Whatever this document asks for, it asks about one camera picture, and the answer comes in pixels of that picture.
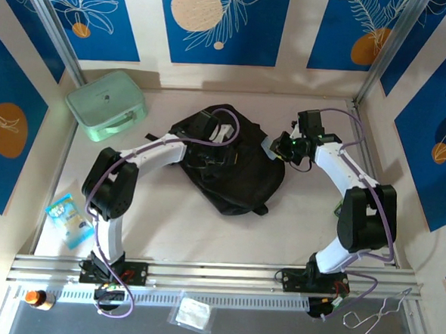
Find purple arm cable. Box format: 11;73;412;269
79;100;245;326
310;107;405;326

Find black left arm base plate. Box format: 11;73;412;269
78;257;150;287

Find clear bag with white card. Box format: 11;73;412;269
166;290;216;334

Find black controller board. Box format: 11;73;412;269
306;295;347;323
93;282;130;307

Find black backpack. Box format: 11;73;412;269
140;98;290;220

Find brown bottle orange cap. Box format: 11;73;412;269
23;289;56;312

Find white slotted cable duct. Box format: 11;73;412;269
8;277;311;315

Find aluminium frame post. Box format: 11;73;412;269
353;0;433;110
14;0;92;88

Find mint green lunch case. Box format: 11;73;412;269
63;67;151;146

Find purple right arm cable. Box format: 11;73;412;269
310;107;405;326

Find long aluminium mounting rail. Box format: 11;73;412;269
5;245;425;308

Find black right controller board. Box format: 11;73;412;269
306;295;347;323

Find short aluminium side rail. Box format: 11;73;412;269
336;98;410;268

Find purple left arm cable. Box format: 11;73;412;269
79;100;245;326

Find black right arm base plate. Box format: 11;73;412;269
279;267;351;296

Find black left controller board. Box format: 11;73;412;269
93;282;130;307

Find blue snack packet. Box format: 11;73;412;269
42;191;100;252

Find metal tongs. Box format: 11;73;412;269
342;283;413;334

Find blue floral wall panel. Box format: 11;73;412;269
306;0;422;76
378;0;446;101
154;0;293;70
0;0;70;85
0;24;54;218
32;0;145;64
387;32;446;233

